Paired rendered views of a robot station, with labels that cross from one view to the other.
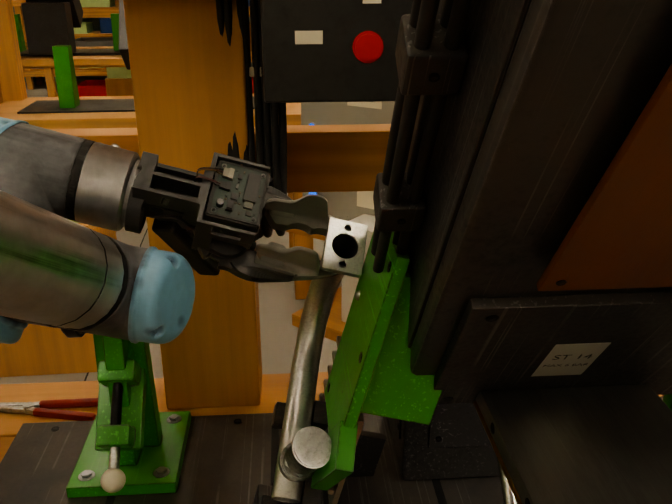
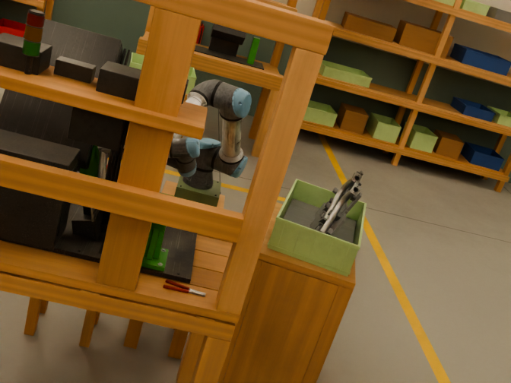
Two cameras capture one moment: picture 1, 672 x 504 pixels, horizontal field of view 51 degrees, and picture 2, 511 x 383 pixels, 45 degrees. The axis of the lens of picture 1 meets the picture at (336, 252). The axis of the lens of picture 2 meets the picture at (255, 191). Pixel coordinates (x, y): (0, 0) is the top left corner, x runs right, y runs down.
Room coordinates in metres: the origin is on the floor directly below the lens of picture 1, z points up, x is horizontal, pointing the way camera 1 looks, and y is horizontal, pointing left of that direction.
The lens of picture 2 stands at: (2.87, 0.43, 2.12)
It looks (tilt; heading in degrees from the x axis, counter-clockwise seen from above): 21 degrees down; 176
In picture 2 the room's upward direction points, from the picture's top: 17 degrees clockwise
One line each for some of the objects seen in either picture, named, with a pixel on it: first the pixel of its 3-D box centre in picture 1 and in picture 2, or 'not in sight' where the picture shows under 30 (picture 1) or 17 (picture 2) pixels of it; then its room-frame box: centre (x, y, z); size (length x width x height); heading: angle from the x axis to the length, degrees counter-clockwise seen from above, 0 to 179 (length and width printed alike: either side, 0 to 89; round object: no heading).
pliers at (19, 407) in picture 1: (47, 408); (185, 289); (0.88, 0.43, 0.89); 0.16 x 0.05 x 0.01; 88
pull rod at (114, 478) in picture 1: (114, 462); not in sight; (0.66, 0.26, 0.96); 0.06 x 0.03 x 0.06; 4
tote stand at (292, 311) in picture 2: not in sight; (285, 299); (-0.08, 0.97, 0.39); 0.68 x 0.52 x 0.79; 174
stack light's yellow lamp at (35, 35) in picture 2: not in sight; (33, 33); (0.96, -0.22, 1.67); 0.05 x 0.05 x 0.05
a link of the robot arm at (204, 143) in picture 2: not in sight; (207, 153); (-0.01, 0.35, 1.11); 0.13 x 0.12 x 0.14; 72
